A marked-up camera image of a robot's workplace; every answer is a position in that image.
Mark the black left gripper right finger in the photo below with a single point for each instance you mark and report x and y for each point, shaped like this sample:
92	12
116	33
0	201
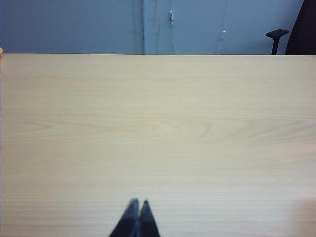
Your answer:
148	222

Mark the black mesh office chair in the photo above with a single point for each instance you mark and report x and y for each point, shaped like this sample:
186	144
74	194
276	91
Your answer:
303	37

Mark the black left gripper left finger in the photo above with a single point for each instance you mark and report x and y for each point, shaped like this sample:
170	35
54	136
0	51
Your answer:
128	219

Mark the orange yellow cloth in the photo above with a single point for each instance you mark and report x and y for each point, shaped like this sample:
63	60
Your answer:
1	51

